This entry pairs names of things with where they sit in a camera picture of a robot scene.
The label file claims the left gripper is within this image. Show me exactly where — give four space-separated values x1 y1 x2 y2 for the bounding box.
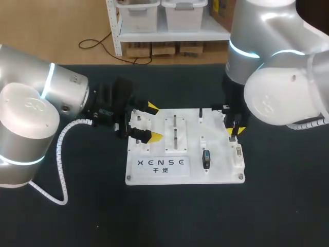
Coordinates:
86 75 163 144

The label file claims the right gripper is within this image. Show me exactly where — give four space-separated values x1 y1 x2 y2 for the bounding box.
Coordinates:
211 74 250 137

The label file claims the black ethernet cable plug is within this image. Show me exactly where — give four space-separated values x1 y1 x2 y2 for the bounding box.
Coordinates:
230 121 239 143

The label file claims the black plug with blue face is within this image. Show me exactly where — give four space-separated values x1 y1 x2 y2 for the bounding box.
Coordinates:
202 150 212 170

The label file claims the white socket board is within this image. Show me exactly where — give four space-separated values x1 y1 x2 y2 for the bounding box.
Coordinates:
125 108 246 186

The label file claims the small cardboard box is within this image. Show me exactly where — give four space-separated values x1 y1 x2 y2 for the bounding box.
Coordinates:
179 41 204 55
151 41 177 56
125 42 151 58

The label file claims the white metal shelf rack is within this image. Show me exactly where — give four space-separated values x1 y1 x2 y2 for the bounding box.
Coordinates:
106 0 232 57

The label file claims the white plastic bin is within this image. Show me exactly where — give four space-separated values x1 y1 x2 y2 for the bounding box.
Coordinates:
115 0 159 33
161 0 208 33

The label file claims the large brown cardboard box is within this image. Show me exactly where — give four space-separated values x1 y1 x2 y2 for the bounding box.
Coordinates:
209 0 237 33

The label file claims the white cable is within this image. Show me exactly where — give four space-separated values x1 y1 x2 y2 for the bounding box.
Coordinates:
28 118 93 206

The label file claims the black floor cable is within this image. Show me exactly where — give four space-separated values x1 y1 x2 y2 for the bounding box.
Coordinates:
78 12 153 65

